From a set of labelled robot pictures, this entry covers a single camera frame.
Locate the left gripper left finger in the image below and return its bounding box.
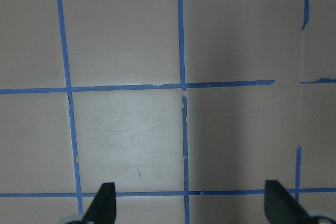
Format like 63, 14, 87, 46
81, 183, 117, 224

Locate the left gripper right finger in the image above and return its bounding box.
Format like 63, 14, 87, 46
264, 180, 314, 224

